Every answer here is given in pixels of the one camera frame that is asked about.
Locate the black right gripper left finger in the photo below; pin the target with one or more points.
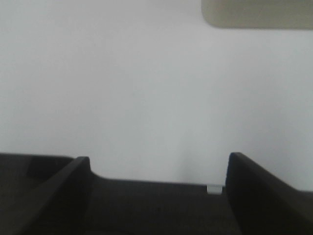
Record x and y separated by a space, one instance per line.
58 206

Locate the brown towel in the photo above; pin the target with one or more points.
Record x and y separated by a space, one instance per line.
120 207

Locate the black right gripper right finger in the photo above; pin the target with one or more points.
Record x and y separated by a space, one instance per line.
262 203

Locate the beige plastic basket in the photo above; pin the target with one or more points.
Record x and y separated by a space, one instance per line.
259 14

